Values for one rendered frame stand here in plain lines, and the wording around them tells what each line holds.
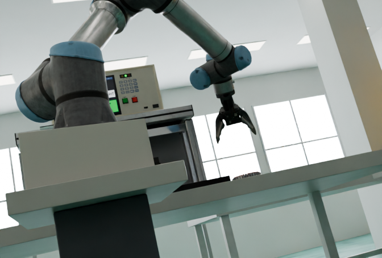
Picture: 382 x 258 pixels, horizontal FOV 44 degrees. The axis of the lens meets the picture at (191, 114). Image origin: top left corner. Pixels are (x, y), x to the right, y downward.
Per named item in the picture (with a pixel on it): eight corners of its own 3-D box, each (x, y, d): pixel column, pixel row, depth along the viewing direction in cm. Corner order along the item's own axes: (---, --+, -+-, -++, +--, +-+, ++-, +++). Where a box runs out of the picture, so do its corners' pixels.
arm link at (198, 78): (207, 62, 155) (223, 52, 163) (183, 75, 162) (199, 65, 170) (219, 83, 156) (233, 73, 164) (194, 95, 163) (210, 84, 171)
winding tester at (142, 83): (164, 110, 190) (154, 63, 195) (53, 129, 179) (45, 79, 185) (153, 135, 227) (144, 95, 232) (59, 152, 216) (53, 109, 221)
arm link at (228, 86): (211, 80, 177) (232, 75, 177) (214, 92, 179) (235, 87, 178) (212, 86, 170) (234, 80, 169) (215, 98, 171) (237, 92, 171)
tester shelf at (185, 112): (194, 115, 189) (191, 104, 190) (16, 145, 172) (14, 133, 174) (176, 141, 230) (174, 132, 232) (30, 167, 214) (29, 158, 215)
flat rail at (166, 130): (190, 129, 186) (189, 122, 187) (26, 158, 171) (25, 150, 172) (190, 130, 188) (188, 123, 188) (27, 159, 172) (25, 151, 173)
